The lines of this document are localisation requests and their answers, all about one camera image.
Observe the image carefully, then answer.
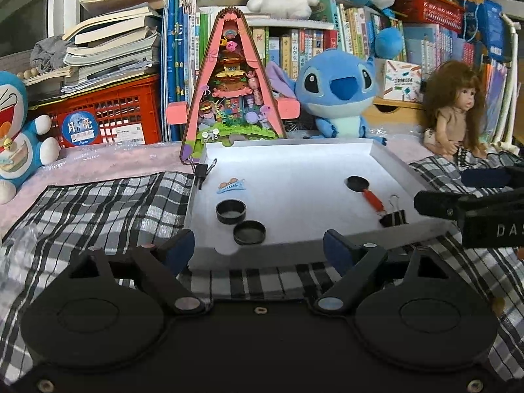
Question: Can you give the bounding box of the grey cloth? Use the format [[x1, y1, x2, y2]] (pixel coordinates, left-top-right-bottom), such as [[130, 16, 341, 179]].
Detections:
[[30, 35, 75, 73]]

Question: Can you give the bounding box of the white plastic pipe frame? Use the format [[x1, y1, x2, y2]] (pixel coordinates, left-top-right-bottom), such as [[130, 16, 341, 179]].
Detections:
[[489, 12, 524, 154]]

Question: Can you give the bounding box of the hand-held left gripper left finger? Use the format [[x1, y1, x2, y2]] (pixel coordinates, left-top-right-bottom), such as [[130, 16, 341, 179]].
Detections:
[[65, 228, 207, 317]]

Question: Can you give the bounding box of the row of upright shelf books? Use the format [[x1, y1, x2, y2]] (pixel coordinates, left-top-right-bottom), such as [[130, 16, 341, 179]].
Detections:
[[196, 6, 508, 91]]

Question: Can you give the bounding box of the wooden drawer box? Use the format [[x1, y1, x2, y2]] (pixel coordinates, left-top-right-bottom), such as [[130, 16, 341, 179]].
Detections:
[[362, 97, 426, 140]]

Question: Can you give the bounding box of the blue printed bag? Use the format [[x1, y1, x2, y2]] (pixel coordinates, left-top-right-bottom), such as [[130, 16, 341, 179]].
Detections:
[[452, 0, 514, 63]]

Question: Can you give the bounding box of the blue robot cat plush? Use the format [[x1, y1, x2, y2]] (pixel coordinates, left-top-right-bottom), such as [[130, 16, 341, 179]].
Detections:
[[0, 71, 61, 205]]

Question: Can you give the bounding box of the black white plaid blanket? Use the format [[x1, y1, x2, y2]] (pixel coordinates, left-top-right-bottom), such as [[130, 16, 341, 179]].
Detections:
[[0, 149, 524, 385]]

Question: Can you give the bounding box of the clear plastic wrap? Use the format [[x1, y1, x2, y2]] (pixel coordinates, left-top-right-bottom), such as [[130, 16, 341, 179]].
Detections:
[[0, 225, 40, 295]]

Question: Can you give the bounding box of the set of blue thin booklets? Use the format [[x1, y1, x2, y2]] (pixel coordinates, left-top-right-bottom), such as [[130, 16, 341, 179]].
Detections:
[[161, 0, 198, 142]]

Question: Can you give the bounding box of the large black binder clip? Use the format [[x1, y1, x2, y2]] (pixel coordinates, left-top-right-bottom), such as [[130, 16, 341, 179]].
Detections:
[[379, 195, 409, 228]]

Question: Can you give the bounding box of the white label printer box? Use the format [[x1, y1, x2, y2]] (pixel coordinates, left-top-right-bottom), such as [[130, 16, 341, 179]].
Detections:
[[384, 59, 423, 103]]

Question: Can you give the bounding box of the pile of flat books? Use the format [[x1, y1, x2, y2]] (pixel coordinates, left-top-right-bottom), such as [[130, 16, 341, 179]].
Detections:
[[22, 0, 162, 99]]

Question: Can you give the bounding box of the window with white frame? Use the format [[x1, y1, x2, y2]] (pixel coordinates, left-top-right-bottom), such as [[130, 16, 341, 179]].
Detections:
[[0, 0, 142, 60]]

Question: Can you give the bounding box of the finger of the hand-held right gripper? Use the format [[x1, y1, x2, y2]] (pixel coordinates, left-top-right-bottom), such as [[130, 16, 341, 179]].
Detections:
[[413, 188, 524, 222], [462, 166, 524, 190]]

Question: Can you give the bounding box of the red plastic basket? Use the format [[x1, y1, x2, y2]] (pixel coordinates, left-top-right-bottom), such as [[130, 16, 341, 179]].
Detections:
[[393, 0, 465, 33]]

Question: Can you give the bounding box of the white cardboard box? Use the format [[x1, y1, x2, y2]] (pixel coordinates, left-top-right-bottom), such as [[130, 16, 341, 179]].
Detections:
[[183, 138, 457, 271]]

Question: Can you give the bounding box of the blue alien plush toy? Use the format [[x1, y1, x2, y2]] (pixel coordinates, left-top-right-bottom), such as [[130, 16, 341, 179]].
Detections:
[[266, 47, 387, 146]]

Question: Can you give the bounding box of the toy pan with red handle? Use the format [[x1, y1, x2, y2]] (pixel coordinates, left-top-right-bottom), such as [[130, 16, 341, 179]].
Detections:
[[346, 176, 385, 214]]

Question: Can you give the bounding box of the blue hair clip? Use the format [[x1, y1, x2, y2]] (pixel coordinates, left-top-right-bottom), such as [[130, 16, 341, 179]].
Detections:
[[216, 177, 247, 194]]

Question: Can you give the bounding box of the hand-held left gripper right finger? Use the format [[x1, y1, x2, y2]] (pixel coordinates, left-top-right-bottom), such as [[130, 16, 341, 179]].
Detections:
[[313, 229, 457, 317]]

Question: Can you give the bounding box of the small black binder clip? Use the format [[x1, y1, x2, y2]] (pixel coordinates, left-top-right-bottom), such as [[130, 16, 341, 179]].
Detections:
[[188, 158, 217, 190]]

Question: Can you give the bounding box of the red plastic crate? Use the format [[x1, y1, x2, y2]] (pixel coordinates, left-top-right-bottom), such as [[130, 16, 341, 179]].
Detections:
[[39, 74, 162, 148]]

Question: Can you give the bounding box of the pink triangular block house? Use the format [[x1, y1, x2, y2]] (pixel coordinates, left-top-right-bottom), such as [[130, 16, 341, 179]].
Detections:
[[166, 7, 301, 164]]

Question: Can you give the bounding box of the brown haired doll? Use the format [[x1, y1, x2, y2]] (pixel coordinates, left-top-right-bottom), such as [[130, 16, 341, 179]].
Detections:
[[421, 61, 490, 160]]

